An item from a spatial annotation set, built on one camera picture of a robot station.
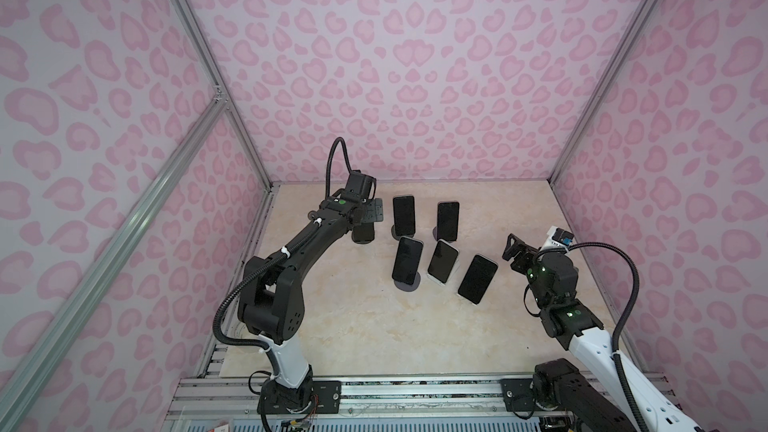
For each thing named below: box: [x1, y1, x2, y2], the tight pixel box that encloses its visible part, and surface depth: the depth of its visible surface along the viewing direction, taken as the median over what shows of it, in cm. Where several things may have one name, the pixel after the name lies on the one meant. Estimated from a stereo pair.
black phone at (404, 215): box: [393, 195, 415, 236], surface depth 98 cm
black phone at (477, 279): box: [458, 255, 498, 304], surface depth 86 cm
